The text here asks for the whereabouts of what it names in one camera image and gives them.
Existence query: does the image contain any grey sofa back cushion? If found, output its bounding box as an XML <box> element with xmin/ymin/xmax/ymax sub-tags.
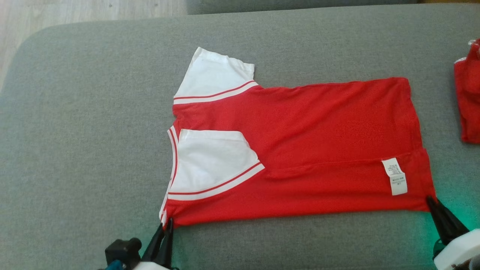
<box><xmin>186</xmin><ymin>0</ymin><xmax>419</xmax><ymax>15</ymax></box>

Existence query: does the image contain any grey fabric sofa seat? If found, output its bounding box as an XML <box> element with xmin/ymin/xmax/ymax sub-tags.
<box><xmin>0</xmin><ymin>3</ymin><xmax>480</xmax><ymax>270</ymax></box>

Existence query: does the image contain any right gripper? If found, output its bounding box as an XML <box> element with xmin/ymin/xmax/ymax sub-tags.
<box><xmin>426</xmin><ymin>196</ymin><xmax>480</xmax><ymax>270</ymax></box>

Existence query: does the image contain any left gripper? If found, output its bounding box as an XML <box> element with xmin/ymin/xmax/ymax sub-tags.
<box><xmin>105</xmin><ymin>218</ymin><xmax>174</xmax><ymax>270</ymax></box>

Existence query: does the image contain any red and white t-shirt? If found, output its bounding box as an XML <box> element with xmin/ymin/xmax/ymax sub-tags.
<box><xmin>159</xmin><ymin>47</ymin><xmax>438</xmax><ymax>228</ymax></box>

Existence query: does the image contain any folded red garment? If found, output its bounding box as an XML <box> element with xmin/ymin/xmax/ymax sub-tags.
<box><xmin>454</xmin><ymin>38</ymin><xmax>480</xmax><ymax>145</ymax></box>

